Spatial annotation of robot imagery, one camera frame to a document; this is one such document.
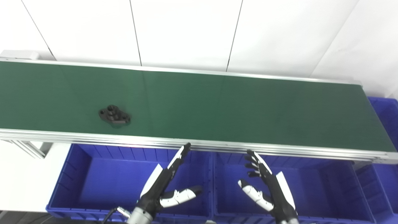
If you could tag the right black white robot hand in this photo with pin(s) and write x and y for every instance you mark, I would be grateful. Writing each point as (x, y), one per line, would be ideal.
(278, 196)

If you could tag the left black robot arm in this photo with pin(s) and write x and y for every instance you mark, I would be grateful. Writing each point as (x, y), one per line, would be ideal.
(140, 217)

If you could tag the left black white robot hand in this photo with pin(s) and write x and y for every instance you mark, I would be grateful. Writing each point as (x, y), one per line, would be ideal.
(161, 183)

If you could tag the aluminium conveyor leg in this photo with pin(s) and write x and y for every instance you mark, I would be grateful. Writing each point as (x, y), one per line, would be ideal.
(31, 148)

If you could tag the green conveyor belt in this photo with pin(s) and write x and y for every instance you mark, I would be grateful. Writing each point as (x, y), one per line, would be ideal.
(233, 109)
(93, 139)

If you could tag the grey conveyor motor box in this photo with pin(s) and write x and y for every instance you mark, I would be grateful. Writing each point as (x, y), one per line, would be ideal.
(18, 54)

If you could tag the black flanged machine part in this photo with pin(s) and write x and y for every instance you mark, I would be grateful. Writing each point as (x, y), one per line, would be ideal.
(114, 115)

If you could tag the blue plastic bin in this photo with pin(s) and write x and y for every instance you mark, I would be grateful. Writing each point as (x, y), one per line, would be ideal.
(320, 193)
(108, 183)
(384, 186)

